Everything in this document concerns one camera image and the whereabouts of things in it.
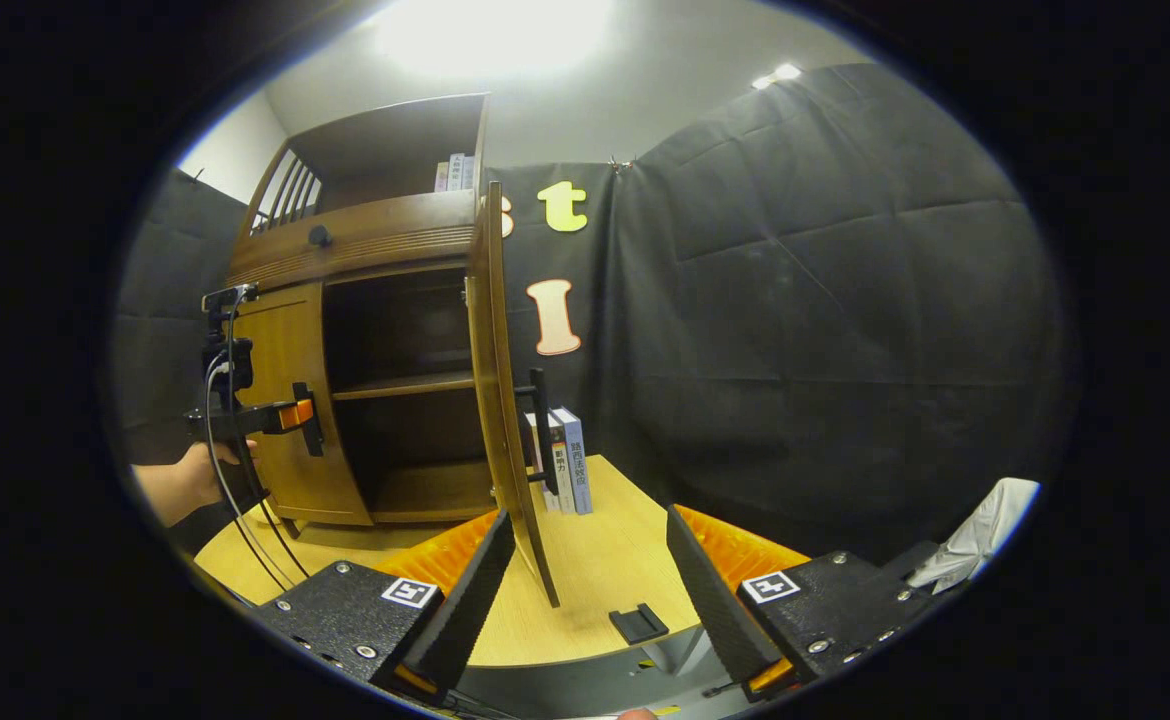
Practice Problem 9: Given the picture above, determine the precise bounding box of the large ceiling light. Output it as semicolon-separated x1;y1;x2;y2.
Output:
370;0;616;78

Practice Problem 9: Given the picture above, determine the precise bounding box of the small black plastic piece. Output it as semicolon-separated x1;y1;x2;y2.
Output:
609;602;671;646

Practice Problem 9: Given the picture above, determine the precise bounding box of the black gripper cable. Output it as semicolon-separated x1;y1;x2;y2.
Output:
203;290;312;594

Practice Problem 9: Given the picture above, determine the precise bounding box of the wooden cabinet door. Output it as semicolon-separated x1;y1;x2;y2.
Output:
233;282;375;529
463;180;562;609

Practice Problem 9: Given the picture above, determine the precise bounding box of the grey-blue spine book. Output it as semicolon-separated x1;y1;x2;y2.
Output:
553;406;594;516

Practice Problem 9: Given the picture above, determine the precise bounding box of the white table leg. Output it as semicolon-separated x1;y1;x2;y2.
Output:
642;628;721;682

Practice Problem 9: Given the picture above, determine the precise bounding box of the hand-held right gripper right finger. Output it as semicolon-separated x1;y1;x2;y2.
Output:
665;503;946;704

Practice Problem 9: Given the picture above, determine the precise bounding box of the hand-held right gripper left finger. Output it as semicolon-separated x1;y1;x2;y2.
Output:
257;508;516;701

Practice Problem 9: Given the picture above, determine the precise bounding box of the wooden double-door shoe cabinet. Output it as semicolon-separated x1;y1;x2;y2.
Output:
225;92;506;528

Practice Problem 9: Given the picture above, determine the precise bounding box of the black orange spine book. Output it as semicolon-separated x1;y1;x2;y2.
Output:
543;415;576;515

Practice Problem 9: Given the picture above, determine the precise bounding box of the white cloth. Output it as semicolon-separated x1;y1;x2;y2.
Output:
907;477;1042;597

